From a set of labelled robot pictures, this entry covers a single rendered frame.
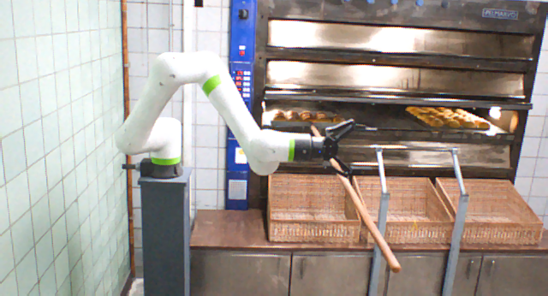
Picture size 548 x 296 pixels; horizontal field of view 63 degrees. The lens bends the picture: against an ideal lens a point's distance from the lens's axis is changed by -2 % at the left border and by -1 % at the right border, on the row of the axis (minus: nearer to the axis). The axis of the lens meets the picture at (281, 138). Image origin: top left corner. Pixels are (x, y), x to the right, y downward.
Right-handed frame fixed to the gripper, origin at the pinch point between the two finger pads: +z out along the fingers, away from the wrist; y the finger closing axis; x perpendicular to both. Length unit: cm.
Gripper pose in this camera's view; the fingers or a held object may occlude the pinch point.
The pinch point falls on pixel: (370, 149)
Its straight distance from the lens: 154.8
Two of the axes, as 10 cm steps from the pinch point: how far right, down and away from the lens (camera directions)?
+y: -0.6, 9.6, 2.6
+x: 0.9, 2.6, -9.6
